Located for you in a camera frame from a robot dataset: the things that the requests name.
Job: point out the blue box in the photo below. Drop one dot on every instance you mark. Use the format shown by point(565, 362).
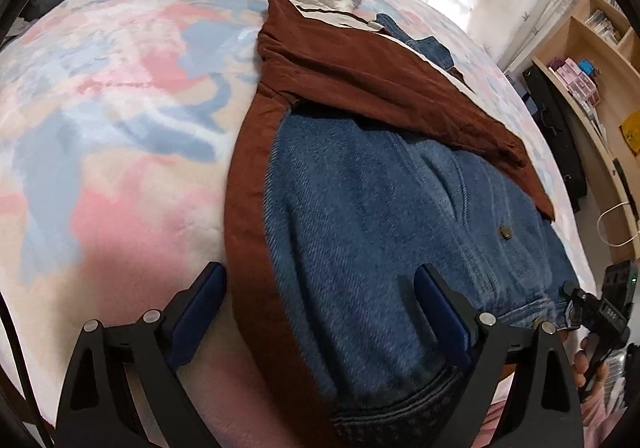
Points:
point(586, 67)

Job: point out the denim jacket with brown sleeves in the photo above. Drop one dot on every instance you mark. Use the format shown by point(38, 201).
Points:
point(360, 188)

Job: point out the person's right forearm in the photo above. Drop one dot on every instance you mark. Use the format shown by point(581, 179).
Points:
point(605, 415)

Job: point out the row of books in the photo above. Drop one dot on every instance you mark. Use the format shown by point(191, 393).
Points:
point(602, 25)

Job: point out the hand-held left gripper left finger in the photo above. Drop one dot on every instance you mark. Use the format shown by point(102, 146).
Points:
point(200, 318)

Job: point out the black bag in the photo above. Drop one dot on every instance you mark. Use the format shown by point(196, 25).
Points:
point(550, 123)

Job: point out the person's right hand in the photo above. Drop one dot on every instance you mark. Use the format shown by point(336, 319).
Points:
point(579, 368)

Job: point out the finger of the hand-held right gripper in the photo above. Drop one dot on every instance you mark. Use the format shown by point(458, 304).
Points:
point(582, 303)

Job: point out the stack of pink boxes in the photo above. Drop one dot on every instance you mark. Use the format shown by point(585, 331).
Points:
point(575, 83)

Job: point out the yellow bag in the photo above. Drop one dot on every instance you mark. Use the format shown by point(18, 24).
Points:
point(632, 133)

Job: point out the wooden shelf unit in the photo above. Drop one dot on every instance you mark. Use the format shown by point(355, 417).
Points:
point(575, 33)

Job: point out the white cardboard box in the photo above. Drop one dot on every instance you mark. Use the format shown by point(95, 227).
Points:
point(515, 83)

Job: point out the pink and blue printed blanket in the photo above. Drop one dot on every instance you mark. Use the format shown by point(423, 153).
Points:
point(125, 103)

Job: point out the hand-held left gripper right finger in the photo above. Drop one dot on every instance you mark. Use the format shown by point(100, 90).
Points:
point(440, 318)

